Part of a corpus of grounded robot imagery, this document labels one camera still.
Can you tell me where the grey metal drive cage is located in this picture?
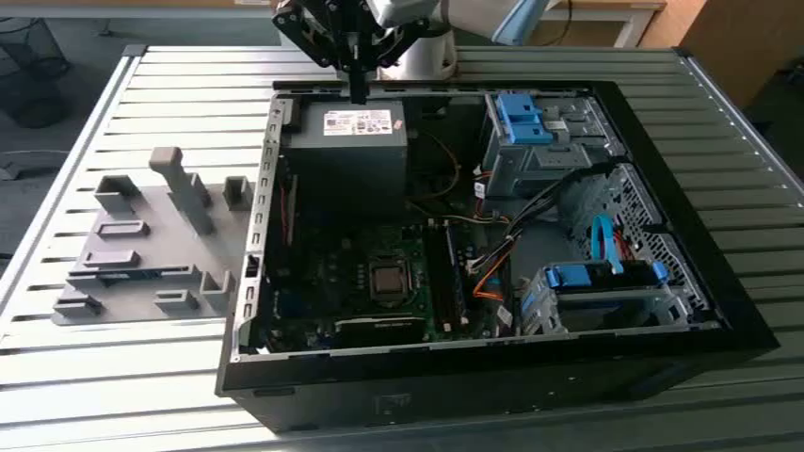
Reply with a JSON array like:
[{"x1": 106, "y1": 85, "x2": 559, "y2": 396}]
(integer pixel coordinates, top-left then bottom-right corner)
[{"x1": 482, "y1": 92, "x2": 627, "y2": 200}]

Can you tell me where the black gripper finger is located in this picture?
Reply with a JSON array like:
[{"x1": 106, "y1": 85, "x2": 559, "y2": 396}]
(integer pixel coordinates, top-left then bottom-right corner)
[
  {"x1": 359, "y1": 21, "x2": 435, "y2": 104},
  {"x1": 271, "y1": 2, "x2": 361, "y2": 104}
]

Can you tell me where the black open PC case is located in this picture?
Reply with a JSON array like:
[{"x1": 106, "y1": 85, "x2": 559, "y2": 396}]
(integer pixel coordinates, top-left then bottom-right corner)
[{"x1": 213, "y1": 79, "x2": 782, "y2": 434}]

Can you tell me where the silver CPU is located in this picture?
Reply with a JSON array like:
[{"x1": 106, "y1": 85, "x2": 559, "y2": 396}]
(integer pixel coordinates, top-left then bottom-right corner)
[{"x1": 375, "y1": 266, "x2": 406, "y2": 293}]

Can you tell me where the hard disk in blue carrier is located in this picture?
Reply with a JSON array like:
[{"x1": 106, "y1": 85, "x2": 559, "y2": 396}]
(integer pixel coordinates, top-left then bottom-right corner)
[{"x1": 542, "y1": 260, "x2": 669, "y2": 289}]

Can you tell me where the CPU socket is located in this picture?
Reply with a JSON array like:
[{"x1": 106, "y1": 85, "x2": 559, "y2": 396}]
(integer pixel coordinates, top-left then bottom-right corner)
[{"x1": 365, "y1": 253, "x2": 417, "y2": 305}]

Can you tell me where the black graphics card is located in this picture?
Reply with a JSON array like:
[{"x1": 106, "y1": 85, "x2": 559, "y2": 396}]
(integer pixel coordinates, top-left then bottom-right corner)
[{"x1": 333, "y1": 314, "x2": 430, "y2": 348}]

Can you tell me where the thick orange wire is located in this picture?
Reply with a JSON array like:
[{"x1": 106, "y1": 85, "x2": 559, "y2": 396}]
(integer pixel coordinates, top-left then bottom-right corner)
[{"x1": 471, "y1": 266, "x2": 506, "y2": 300}]

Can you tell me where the green motherboard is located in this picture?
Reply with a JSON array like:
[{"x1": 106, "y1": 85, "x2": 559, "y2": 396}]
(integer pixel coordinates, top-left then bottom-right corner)
[{"x1": 261, "y1": 214, "x2": 511, "y2": 354}]

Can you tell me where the wooden cabinet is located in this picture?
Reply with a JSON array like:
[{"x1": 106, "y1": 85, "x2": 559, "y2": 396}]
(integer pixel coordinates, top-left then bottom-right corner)
[{"x1": 678, "y1": 0, "x2": 804, "y2": 110}]

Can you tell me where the grey power supply unit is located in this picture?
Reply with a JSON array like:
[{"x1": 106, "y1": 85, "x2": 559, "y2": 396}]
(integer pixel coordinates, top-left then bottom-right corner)
[{"x1": 282, "y1": 100, "x2": 411, "y2": 222}]

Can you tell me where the brown wooden panel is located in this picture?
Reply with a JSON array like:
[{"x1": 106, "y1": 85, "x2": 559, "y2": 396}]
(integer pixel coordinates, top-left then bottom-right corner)
[{"x1": 638, "y1": 0, "x2": 709, "y2": 48}]

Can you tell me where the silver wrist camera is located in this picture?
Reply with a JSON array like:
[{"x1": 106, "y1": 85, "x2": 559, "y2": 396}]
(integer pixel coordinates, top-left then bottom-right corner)
[{"x1": 367, "y1": 0, "x2": 442, "y2": 29}]

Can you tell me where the blue RAM stick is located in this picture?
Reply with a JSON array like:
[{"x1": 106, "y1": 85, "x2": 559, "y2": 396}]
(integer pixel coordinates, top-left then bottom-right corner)
[{"x1": 95, "y1": 268, "x2": 166, "y2": 285}]

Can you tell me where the grey parts rack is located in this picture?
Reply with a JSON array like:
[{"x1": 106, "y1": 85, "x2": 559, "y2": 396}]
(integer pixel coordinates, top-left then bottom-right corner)
[{"x1": 50, "y1": 146, "x2": 257, "y2": 327}]

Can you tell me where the pale grey floor stand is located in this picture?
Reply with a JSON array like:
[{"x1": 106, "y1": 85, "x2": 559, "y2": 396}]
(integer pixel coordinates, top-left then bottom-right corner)
[{"x1": 0, "y1": 149, "x2": 73, "y2": 183}]

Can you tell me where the thin orange wire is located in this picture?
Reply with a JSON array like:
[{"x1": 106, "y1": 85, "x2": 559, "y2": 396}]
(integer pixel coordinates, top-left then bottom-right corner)
[{"x1": 407, "y1": 131, "x2": 465, "y2": 211}]

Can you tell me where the blue disk carrier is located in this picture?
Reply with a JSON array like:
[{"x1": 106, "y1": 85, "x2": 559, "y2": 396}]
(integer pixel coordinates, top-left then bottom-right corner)
[{"x1": 494, "y1": 93, "x2": 558, "y2": 145}]

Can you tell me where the white desk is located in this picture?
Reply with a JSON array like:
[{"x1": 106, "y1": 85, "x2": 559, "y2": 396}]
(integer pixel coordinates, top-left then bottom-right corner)
[{"x1": 539, "y1": 0, "x2": 667, "y2": 48}]

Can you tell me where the black mesh waste basket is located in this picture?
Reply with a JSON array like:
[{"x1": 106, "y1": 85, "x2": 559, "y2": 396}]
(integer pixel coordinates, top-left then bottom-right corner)
[{"x1": 0, "y1": 17, "x2": 73, "y2": 129}]

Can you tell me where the grey desk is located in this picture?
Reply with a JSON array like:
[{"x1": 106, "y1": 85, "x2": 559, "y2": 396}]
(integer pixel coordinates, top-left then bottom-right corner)
[{"x1": 0, "y1": 0, "x2": 278, "y2": 38}]

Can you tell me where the multicolour wire bundle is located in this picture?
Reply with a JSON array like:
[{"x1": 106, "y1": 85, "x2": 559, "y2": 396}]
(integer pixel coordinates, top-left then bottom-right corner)
[{"x1": 467, "y1": 233, "x2": 523, "y2": 277}]

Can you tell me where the grey metal disk bay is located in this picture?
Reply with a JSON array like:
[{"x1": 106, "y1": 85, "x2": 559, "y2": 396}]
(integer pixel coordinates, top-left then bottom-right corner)
[{"x1": 518, "y1": 262, "x2": 697, "y2": 336}]

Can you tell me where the blue flat wire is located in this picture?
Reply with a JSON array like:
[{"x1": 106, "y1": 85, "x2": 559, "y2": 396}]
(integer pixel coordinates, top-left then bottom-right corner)
[{"x1": 590, "y1": 214, "x2": 627, "y2": 275}]

